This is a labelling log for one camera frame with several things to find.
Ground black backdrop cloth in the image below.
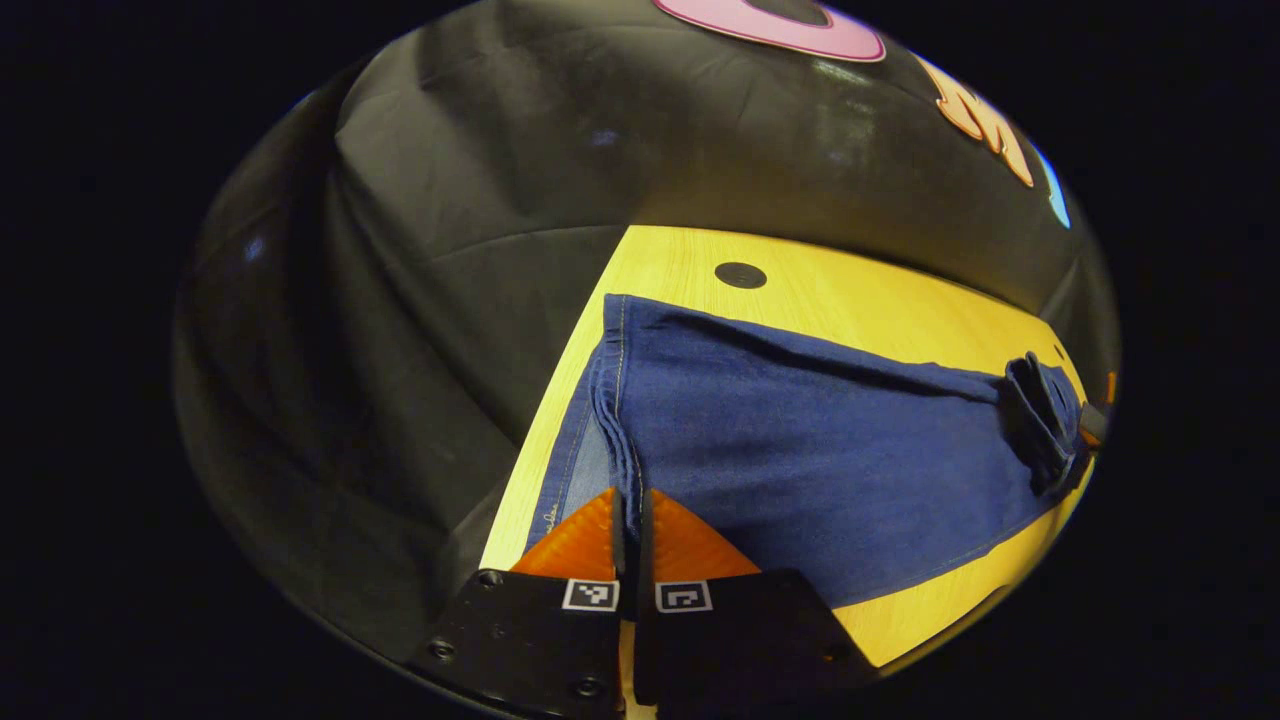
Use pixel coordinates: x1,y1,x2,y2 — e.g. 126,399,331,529
172,0,1121,661

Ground blue denim jeans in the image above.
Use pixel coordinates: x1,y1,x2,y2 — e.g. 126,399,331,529
525,293,1096,609

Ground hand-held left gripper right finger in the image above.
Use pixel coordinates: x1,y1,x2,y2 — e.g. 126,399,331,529
636,488,878,707

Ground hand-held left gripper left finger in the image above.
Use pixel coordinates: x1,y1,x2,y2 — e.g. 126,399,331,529
408,487,631,719

